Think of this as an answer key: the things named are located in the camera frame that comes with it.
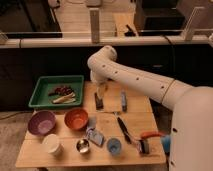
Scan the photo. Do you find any green plastic tray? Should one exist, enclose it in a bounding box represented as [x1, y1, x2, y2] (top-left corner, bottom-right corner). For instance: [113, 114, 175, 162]
[28, 75, 84, 109]

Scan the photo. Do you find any black handled knife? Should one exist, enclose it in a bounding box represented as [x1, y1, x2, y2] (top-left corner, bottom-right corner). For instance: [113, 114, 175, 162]
[117, 117, 131, 144]

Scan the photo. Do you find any dark red grapes bunch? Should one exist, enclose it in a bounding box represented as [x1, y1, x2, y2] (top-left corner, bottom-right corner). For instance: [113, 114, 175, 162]
[48, 86, 73, 96]

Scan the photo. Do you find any blue round device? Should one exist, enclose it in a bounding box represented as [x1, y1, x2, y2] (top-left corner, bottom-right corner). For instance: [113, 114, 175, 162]
[161, 135, 171, 153]

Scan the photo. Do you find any blue cup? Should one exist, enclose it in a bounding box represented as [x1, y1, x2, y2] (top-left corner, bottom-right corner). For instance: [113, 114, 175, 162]
[107, 138, 122, 156]

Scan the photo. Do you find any white paper cup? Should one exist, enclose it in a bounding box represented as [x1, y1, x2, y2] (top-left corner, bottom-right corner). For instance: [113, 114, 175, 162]
[42, 134, 61, 156]

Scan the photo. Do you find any small metal cup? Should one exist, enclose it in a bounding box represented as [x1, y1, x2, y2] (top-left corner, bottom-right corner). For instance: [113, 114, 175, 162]
[76, 139, 90, 154]

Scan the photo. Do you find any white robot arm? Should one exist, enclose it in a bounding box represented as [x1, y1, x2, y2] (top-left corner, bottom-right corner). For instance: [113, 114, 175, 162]
[87, 45, 213, 171]

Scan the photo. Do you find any black object behind rail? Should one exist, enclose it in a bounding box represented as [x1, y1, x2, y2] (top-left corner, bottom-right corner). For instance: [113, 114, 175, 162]
[124, 25, 136, 36]

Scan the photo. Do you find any purple bowl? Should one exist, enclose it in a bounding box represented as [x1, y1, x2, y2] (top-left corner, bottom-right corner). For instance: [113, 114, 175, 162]
[28, 110, 56, 135]

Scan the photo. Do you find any black rectangular bar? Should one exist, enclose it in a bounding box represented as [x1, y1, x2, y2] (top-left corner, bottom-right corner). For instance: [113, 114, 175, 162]
[94, 93, 104, 110]

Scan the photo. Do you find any blue grey marker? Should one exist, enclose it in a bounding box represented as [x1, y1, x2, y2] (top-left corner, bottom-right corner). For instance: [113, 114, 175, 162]
[121, 91, 127, 112]

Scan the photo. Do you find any orange bowl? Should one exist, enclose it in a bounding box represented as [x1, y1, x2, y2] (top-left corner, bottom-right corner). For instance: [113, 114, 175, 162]
[64, 108, 89, 131]

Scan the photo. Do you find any banana in tray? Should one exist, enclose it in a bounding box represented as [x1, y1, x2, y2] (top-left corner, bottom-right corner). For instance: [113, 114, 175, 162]
[52, 94, 76, 104]

